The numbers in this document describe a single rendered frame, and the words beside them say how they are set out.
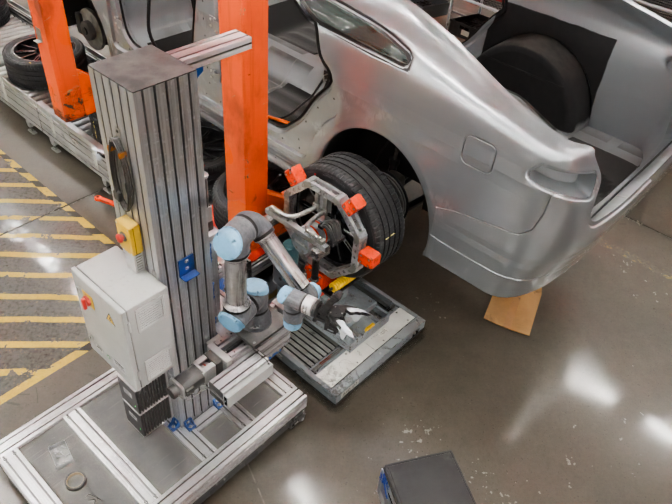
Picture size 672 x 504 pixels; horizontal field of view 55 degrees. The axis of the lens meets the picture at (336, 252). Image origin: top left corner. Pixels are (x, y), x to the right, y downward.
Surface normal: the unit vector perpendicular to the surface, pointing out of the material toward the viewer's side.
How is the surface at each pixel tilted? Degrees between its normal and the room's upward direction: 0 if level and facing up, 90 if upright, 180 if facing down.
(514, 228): 90
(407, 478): 0
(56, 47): 90
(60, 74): 90
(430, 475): 0
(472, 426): 0
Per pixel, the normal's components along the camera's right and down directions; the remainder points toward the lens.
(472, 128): -0.66, 0.33
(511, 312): 0.10, -0.75
